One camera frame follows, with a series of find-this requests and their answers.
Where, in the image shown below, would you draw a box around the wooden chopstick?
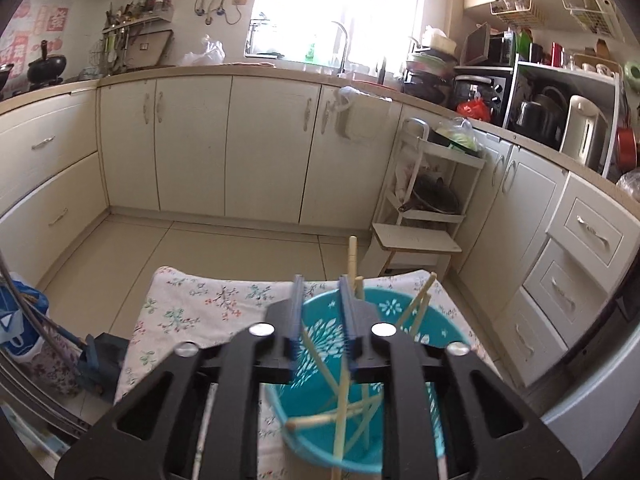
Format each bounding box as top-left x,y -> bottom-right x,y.
395,272 -> 437,342
333,236 -> 358,462
191,384 -> 218,480
355,276 -> 364,300
302,326 -> 340,396
284,403 -> 380,431
344,393 -> 383,455

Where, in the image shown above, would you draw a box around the teal perforated plastic basket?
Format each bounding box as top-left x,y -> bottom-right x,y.
261,287 -> 474,477

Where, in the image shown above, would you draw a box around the cream kitchen cabinets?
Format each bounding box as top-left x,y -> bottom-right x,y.
0,64 -> 640,391

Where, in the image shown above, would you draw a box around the chrome kitchen faucet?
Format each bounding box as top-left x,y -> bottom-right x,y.
333,21 -> 349,75

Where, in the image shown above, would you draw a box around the white step stool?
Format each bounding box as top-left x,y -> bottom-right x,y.
359,223 -> 462,278

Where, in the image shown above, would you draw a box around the white rolling storage cart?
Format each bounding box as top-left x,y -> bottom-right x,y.
373,115 -> 486,236

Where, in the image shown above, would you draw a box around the white hanging bag on cabinet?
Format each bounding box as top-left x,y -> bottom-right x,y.
334,86 -> 393,142

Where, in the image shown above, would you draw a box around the red plastic bag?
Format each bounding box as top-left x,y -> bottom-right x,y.
456,99 -> 491,122

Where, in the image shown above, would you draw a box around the white refrigerator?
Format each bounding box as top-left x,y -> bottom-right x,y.
542,307 -> 639,477

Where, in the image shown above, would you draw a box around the floral bin with blue bag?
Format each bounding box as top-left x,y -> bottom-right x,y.
1,275 -> 80,398

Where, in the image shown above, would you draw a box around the black toaster oven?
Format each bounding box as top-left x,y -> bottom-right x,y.
449,72 -> 512,126

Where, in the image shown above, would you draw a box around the white electric kettle pot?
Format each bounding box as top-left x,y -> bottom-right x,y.
560,94 -> 608,170

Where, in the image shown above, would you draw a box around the white plastic bag on counter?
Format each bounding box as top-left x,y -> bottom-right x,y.
179,35 -> 226,67

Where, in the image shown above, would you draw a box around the red pot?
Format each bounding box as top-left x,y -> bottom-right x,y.
615,127 -> 638,174

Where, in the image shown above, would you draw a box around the white shelf rack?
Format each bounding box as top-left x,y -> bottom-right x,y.
502,58 -> 624,178

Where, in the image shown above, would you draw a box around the black wok on stove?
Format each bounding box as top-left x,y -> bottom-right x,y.
27,40 -> 67,84

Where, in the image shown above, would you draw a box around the blue dustpan with handle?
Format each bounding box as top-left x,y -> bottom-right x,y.
1,262 -> 128,402

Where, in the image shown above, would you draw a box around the wall utensil rack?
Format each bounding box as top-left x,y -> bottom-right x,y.
94,0 -> 175,75

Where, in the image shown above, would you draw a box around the wire hanging basket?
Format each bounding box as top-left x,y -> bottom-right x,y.
560,0 -> 624,39

